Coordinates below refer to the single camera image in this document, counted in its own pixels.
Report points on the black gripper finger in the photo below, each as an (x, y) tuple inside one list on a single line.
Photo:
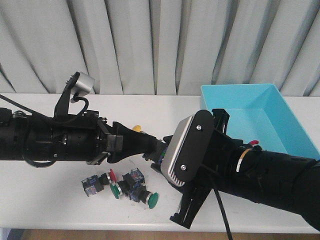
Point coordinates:
[(115, 157), (125, 137)]

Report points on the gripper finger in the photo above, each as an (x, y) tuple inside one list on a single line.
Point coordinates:
[(193, 197), (167, 171)]

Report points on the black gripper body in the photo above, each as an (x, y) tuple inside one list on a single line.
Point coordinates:
[(220, 158), (109, 143)]

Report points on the yellow mushroom push button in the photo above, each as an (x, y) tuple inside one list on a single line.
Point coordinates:
[(157, 149)]

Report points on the red push button sideways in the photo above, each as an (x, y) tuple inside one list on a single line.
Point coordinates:
[(95, 184)]

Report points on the red mushroom push button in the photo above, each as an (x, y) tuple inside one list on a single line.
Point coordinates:
[(254, 143)]

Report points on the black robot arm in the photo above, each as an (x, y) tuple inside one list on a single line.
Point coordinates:
[(279, 180), (89, 138)]

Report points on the light blue plastic box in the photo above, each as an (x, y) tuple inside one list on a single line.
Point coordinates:
[(259, 112)]

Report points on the green mushroom push button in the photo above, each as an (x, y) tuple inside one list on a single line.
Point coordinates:
[(130, 182)]

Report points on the grey pleated curtain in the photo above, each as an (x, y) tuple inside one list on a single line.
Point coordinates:
[(160, 47)]

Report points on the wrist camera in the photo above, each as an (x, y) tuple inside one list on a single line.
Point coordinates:
[(79, 85), (187, 148)]

